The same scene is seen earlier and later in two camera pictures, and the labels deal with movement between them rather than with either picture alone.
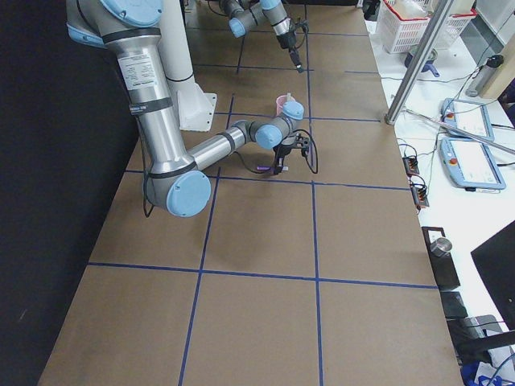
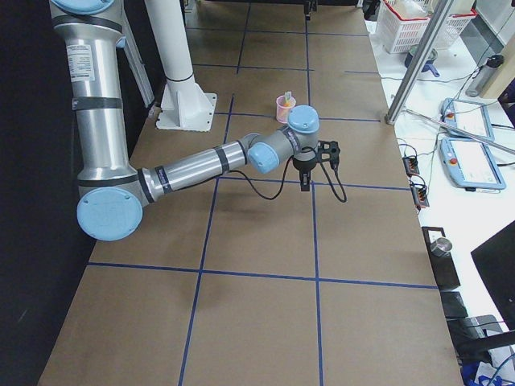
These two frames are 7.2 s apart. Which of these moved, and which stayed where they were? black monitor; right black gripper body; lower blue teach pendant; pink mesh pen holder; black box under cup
Moved: right black gripper body
Stayed: pink mesh pen holder; black box under cup; lower blue teach pendant; black monitor
